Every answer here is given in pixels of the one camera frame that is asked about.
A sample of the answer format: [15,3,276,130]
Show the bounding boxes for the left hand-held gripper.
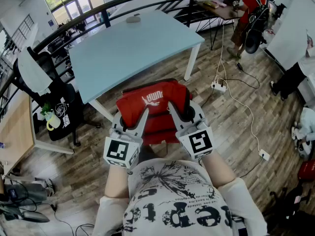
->
[103,107,150,170]

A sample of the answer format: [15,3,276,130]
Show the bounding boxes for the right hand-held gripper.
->
[168,102,215,160]

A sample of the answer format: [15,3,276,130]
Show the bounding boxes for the red backpack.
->
[115,78,194,146]

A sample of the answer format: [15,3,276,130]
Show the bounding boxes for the person's left forearm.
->
[104,163,130,199]

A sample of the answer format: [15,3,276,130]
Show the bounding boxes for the person's right forearm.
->
[200,150,237,189]

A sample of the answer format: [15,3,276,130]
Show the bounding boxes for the white power strip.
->
[210,81,227,93]

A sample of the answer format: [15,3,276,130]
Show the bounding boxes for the white table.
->
[68,9,205,123]

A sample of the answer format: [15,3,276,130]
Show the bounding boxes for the black office chair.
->
[12,46,102,148]

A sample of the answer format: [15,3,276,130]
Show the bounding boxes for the person's printed white shirt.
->
[92,158,268,236]

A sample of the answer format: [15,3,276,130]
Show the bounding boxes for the dark wooden side table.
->
[196,0,244,51]

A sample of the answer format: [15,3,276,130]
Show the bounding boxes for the yellow and pink packets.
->
[202,0,226,10]

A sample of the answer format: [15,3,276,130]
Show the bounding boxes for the light wooden desk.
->
[0,89,75,179]

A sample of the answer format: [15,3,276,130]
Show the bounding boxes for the black curved railing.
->
[0,0,243,100]

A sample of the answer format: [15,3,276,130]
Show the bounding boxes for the grey bag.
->
[0,176,57,224]

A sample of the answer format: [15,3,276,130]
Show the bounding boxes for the red bag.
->
[297,159,315,182]

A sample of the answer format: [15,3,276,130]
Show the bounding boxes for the black chair base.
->
[263,180,315,233]

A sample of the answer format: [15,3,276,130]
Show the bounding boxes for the long white cable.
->
[215,25,262,152]

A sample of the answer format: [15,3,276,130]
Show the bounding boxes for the coiled white cable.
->
[55,103,71,118]

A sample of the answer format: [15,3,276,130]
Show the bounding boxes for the black power cable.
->
[220,62,261,90]

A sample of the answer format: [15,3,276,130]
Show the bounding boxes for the mug with yellow handle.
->
[40,103,62,132]

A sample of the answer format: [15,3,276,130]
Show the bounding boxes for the black floor cable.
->
[50,204,96,236]

